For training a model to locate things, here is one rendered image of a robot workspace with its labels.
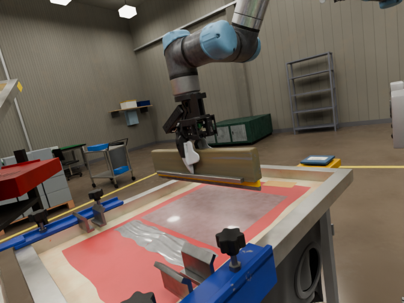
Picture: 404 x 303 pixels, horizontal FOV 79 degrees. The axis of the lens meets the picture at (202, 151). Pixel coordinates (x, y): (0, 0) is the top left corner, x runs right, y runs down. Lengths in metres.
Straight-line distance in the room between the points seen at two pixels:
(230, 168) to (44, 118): 9.02
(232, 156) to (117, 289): 0.35
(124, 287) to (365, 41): 7.60
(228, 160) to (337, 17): 7.47
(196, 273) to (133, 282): 0.14
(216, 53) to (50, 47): 9.69
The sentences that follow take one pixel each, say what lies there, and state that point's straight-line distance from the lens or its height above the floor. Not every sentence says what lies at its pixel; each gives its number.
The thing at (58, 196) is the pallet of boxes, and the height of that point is 0.27.
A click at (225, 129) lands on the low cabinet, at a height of 0.51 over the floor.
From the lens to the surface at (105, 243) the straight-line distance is 0.73.
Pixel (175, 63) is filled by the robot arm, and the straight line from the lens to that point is 0.64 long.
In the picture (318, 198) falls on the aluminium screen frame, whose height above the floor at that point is 0.99.
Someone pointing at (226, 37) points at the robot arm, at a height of 1.39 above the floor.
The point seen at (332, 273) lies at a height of 0.47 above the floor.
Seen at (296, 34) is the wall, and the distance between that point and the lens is 8.12.
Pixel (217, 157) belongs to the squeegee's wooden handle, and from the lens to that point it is 0.61.
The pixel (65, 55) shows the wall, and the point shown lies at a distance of 10.29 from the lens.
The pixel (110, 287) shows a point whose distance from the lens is 0.56.
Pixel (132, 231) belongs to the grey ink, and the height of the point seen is 0.96.
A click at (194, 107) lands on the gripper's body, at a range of 0.62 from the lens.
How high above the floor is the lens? 1.25
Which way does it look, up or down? 10 degrees down
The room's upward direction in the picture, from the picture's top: 11 degrees counter-clockwise
